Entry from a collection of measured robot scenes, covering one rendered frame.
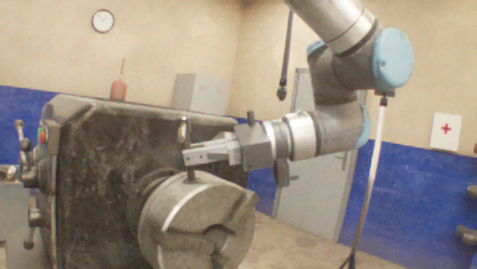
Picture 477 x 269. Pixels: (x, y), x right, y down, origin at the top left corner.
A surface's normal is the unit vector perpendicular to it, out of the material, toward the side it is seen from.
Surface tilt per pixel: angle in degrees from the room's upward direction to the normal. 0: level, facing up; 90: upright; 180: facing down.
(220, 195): 90
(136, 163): 90
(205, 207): 90
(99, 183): 90
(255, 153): 101
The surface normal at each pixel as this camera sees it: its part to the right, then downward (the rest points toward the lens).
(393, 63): 0.34, 0.15
